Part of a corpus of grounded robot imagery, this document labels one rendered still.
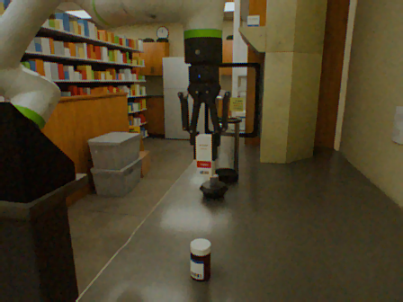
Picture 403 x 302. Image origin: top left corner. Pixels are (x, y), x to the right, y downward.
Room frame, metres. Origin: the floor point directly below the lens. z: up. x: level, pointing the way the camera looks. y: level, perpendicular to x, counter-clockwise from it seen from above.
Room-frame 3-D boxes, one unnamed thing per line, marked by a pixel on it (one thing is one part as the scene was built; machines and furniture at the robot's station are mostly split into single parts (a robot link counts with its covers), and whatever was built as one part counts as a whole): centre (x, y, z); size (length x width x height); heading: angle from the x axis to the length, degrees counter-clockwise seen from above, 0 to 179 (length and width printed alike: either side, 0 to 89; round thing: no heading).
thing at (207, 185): (0.85, -0.03, 0.97); 0.09 x 0.09 x 0.07
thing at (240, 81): (1.59, -0.15, 1.19); 0.30 x 0.01 x 0.40; 71
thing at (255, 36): (1.40, -0.23, 1.46); 0.32 x 0.11 x 0.10; 169
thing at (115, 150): (3.33, 1.04, 0.49); 0.60 x 0.42 x 0.33; 169
